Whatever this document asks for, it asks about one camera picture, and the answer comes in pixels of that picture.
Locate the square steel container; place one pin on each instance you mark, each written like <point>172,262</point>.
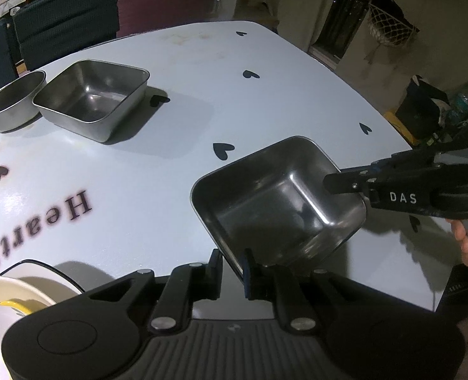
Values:
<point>257,206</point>

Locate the black bag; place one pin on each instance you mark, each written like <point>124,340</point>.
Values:
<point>420,111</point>

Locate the maroon chair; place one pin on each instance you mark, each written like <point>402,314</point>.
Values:
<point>162,4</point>

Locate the round steel bowl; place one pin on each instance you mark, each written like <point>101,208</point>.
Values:
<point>8,114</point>

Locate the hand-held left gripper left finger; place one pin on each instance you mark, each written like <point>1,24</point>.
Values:
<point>186,285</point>

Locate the net bag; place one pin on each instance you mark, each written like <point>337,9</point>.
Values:
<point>392,19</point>

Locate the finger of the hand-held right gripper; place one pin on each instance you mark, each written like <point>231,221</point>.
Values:
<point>345,182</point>
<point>408,158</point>

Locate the white plate with black rim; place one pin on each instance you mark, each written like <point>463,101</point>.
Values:
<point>60,277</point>

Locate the rectangular steel container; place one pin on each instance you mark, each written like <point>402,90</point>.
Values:
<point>91,99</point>

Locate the yellow box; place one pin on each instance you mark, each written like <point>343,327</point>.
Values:
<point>400,124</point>

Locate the plastic water bottle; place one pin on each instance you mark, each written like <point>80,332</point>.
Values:
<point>461,105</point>

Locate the black vented box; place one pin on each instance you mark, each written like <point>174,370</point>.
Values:
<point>461,285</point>

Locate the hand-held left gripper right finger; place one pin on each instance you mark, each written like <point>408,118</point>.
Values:
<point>247,285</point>

